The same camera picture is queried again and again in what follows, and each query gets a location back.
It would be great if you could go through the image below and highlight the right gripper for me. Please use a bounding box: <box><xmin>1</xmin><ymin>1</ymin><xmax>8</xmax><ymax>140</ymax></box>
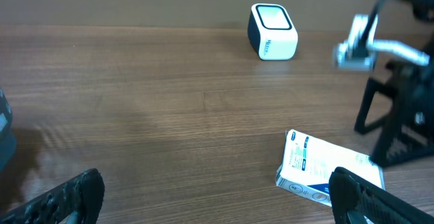
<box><xmin>354</xmin><ymin>60</ymin><xmax>433</xmax><ymax>167</ymax></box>

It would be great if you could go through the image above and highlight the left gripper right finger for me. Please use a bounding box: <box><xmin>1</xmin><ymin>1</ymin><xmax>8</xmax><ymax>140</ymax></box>
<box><xmin>329</xmin><ymin>167</ymin><xmax>433</xmax><ymax>224</ymax></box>

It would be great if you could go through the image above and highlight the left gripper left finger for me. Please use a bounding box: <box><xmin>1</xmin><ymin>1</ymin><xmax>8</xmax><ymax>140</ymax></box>
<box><xmin>1</xmin><ymin>168</ymin><xmax>105</xmax><ymax>224</ymax></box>

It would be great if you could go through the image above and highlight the white blue carton box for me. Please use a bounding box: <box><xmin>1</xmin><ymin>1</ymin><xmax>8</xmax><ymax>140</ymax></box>
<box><xmin>275</xmin><ymin>129</ymin><xmax>385</xmax><ymax>206</ymax></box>

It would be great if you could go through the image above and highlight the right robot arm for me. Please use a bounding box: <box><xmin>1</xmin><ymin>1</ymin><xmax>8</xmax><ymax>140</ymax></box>
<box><xmin>353</xmin><ymin>0</ymin><xmax>433</xmax><ymax>168</ymax></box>

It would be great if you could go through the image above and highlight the white barcode scanner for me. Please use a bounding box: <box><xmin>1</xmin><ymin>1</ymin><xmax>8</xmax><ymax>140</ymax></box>
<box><xmin>248</xmin><ymin>3</ymin><xmax>298</xmax><ymax>60</ymax></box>

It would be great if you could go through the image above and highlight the grey plastic mesh basket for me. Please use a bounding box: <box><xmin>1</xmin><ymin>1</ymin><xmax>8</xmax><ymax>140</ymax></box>
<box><xmin>0</xmin><ymin>90</ymin><xmax>16</xmax><ymax>170</ymax></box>

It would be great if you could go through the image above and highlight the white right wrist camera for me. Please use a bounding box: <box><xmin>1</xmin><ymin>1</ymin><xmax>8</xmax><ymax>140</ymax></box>
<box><xmin>332</xmin><ymin>14</ymin><xmax>433</xmax><ymax>71</ymax></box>

